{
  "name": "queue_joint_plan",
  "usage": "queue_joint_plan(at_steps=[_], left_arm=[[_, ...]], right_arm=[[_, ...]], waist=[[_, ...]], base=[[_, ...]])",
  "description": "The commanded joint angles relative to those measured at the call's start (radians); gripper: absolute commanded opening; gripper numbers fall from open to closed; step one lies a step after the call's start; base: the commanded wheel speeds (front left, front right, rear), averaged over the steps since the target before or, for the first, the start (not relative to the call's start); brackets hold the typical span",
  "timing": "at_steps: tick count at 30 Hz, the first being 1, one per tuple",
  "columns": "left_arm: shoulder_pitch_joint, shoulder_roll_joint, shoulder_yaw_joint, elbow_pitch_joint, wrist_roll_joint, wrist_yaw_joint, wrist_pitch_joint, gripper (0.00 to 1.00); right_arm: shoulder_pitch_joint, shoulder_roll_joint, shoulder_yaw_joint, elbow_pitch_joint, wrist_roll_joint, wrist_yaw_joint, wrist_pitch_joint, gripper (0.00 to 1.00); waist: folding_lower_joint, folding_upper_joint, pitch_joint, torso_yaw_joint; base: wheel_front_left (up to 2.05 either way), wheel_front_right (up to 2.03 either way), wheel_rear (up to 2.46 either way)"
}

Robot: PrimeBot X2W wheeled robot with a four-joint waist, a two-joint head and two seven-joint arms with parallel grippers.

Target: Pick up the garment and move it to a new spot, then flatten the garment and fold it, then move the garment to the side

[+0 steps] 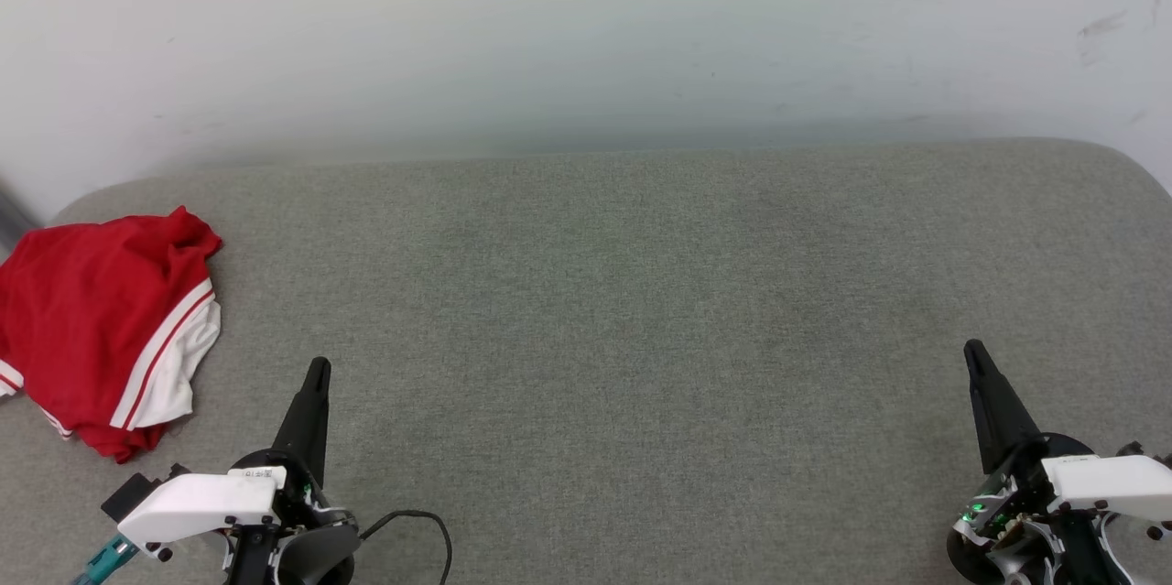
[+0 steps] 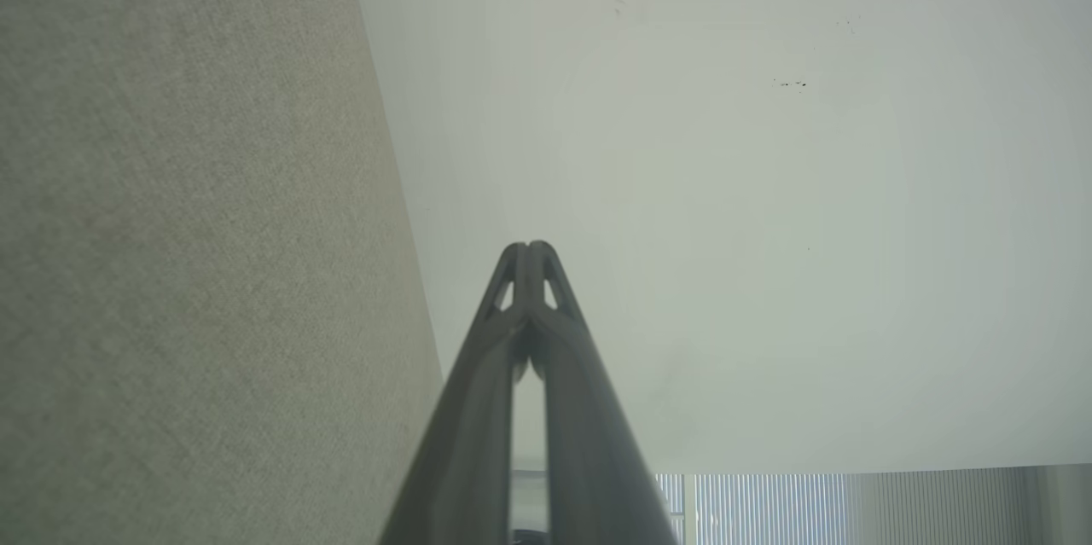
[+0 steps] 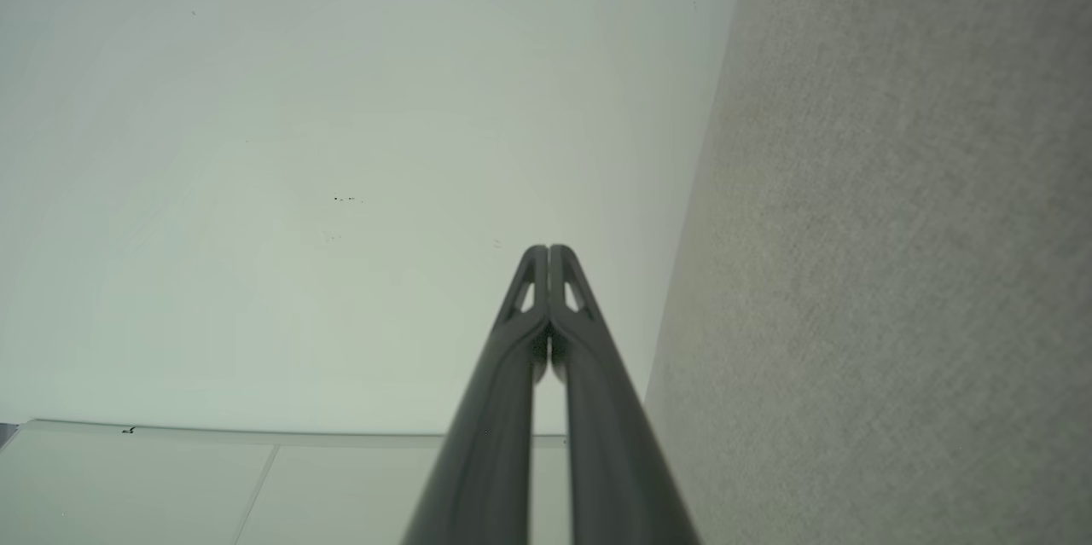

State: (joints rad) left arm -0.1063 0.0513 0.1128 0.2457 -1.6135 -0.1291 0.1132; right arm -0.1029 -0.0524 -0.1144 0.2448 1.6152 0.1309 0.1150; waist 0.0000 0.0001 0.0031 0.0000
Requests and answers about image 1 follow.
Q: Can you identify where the grey fabric sofa cushion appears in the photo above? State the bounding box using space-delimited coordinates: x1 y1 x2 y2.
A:
0 138 1172 585

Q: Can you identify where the teal left camera connector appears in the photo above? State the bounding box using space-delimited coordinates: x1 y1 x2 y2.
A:
71 534 140 585

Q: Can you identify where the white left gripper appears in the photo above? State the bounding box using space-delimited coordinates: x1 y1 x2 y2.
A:
117 357 360 585

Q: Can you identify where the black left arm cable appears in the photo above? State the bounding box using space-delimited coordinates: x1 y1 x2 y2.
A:
357 509 454 585

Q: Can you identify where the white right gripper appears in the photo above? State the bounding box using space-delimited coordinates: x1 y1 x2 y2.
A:
952 339 1172 551

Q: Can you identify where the red and white shirt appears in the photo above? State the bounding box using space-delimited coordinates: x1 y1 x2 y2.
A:
0 206 223 464

